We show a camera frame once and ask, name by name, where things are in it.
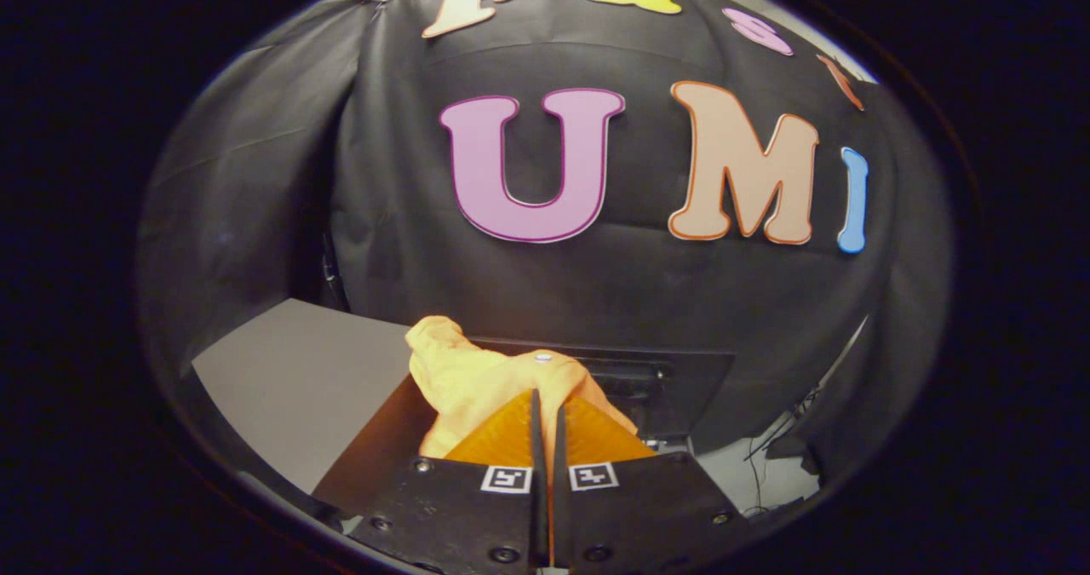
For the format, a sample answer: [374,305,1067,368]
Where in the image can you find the black backdrop cloth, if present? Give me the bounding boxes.
[136,0,955,508]

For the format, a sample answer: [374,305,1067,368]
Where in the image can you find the orange cloth garment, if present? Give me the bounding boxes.
[405,315,640,465]

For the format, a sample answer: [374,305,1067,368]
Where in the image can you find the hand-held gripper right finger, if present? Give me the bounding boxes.
[552,396,750,572]

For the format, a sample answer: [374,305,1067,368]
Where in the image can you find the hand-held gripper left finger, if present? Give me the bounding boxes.
[349,389,550,572]

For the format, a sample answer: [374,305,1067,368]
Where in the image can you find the beige and black cabinet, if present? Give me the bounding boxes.
[175,298,439,525]

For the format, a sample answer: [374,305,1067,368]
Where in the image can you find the black floor cables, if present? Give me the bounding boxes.
[743,383,823,518]

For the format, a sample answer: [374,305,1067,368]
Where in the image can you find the dark washing machine lid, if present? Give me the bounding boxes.
[468,336,737,455]

